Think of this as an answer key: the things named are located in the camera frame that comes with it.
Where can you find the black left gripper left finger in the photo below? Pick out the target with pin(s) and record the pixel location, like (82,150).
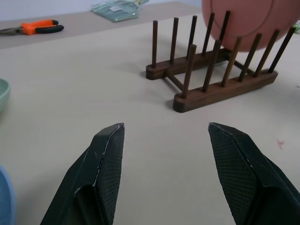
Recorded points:
(98,173)

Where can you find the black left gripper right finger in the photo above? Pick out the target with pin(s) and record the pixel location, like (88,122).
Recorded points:
(243,175)

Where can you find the dark wooden dish rack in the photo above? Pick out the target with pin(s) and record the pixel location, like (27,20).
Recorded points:
(211,70)

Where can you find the blue plate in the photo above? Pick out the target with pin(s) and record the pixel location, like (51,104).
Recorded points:
(5,197)

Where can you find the pink plate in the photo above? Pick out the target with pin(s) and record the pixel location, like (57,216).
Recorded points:
(248,23)

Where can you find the orange and black pliers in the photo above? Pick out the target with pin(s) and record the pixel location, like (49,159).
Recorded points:
(35,27)

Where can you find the clear plastic bag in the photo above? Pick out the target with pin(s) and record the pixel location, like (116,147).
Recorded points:
(117,9)

